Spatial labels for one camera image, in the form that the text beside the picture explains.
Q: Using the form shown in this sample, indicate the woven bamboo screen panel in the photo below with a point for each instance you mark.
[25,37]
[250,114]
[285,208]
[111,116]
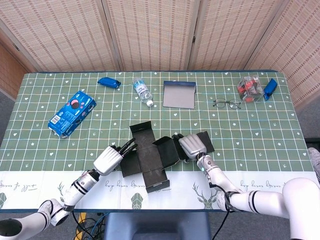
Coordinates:
[62,32]
[152,32]
[300,50]
[230,32]

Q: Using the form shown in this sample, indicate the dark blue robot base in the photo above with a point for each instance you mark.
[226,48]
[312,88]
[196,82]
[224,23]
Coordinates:
[155,225]

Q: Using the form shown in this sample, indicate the clear plastic water bottle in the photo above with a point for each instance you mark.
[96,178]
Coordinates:
[143,91]

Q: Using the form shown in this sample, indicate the white sneaker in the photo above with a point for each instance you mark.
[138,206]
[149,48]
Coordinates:
[315,160]

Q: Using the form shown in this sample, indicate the blue foil snack packet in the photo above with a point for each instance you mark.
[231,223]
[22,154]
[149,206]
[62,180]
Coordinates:
[270,87]
[107,82]

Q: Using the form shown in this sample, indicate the black foldable paper box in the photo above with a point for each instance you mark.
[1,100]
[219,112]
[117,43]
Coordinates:
[150,155]

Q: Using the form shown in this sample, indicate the thin black frame eyeglasses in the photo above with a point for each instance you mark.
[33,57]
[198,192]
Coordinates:
[220,103]

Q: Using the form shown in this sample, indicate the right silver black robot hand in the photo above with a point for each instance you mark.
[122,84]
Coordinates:
[192,147]

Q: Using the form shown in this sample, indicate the clear jar with red items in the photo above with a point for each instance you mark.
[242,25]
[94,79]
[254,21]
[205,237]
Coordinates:
[250,88]

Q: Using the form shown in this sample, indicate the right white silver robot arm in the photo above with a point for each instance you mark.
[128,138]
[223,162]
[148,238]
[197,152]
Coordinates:
[262,200]

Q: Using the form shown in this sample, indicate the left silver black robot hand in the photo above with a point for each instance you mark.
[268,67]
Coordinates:
[107,161]

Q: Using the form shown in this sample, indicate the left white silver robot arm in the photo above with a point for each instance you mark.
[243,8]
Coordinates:
[75,192]

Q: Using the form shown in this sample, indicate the green checked tablecloth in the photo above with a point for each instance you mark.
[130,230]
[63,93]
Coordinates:
[250,150]

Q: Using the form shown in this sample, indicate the blue cookie package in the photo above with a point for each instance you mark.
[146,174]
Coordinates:
[72,112]

